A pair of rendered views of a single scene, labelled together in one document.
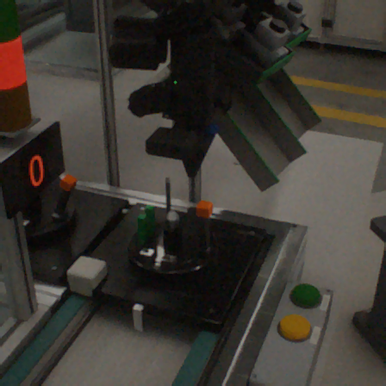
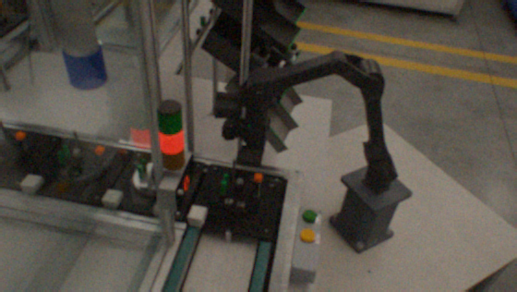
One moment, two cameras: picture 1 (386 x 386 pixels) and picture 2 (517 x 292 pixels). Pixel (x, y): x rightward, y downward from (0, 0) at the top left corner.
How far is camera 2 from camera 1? 0.42 m
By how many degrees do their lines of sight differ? 15
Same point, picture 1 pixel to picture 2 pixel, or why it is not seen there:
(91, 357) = (207, 261)
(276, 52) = not seen: hidden behind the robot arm
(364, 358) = (337, 241)
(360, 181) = (322, 128)
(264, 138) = (276, 119)
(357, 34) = not seen: outside the picture
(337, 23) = not seen: outside the picture
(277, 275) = (293, 204)
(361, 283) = (330, 196)
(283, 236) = (293, 179)
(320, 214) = (303, 153)
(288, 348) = (306, 247)
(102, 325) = (208, 240)
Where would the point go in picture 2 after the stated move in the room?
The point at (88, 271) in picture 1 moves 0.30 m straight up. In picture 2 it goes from (199, 215) to (197, 132)
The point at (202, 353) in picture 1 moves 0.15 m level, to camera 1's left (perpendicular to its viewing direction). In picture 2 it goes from (264, 253) to (209, 261)
